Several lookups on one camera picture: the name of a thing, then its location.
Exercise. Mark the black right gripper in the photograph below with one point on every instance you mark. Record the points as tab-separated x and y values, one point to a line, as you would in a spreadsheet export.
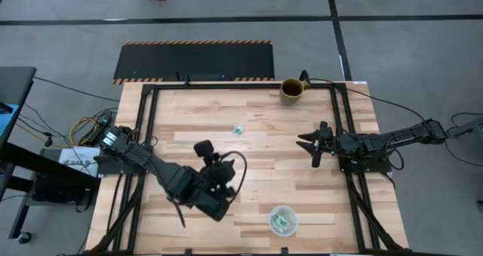
326	140

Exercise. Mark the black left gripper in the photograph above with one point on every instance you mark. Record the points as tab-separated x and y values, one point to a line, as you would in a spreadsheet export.
219	173

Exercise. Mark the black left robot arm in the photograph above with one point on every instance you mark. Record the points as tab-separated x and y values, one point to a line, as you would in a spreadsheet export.
151	161

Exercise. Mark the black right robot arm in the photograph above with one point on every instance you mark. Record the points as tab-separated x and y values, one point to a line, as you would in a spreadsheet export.
377	142

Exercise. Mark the olive yellow ceramic mug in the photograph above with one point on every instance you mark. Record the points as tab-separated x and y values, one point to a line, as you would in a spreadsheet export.
291	95

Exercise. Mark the clear plastic round cup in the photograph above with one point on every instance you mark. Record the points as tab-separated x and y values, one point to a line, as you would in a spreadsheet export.
292	231

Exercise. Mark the black hazard-striped floor mat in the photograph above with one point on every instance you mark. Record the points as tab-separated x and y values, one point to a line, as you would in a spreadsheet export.
194	61

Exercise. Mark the black power strip with light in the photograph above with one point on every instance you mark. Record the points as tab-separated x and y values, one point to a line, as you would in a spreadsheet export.
105	121

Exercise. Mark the white printed paper sheet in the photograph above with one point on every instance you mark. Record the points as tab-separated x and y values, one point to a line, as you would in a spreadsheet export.
77	161

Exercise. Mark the black equipment cart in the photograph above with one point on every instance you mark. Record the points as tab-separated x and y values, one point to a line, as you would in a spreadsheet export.
45	180

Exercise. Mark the black caster wheel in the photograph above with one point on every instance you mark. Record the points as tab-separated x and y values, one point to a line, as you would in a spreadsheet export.
25	237

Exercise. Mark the blue sheet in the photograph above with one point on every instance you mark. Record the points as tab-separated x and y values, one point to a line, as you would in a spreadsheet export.
7	120

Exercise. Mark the black desk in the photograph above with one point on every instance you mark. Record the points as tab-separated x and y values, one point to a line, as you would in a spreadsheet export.
17	84

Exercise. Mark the black frame bracket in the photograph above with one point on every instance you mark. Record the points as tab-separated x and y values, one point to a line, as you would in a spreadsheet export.
186	80
188	251
305	77
285	251

